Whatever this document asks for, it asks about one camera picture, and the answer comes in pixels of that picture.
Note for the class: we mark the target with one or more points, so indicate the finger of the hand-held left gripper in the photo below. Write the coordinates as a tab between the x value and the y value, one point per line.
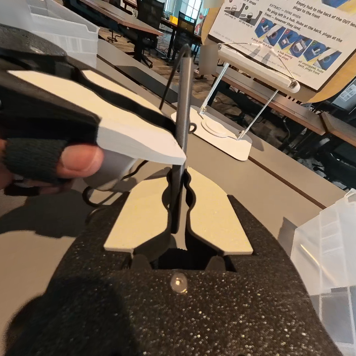
122	90
133	133

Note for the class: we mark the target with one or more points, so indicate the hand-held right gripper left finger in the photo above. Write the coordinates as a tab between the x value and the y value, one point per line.
139	219

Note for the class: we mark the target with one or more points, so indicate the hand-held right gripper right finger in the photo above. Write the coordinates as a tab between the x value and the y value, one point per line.
217	222

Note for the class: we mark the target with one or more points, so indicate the grey usb hub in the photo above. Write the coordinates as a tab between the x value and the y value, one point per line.
182	111

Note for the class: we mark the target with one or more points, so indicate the clear plastic organizer box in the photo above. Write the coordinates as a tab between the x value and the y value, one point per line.
328	250
69	36

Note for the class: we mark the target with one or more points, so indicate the person's left hand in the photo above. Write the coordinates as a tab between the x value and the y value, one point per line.
83	161

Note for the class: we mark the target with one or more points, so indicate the black office chair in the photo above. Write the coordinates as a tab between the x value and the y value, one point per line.
148	14

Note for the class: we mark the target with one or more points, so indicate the white document stand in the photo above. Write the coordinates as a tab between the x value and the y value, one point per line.
222	139

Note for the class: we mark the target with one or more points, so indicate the printed instruction sheet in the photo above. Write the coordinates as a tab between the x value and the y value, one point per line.
292	27

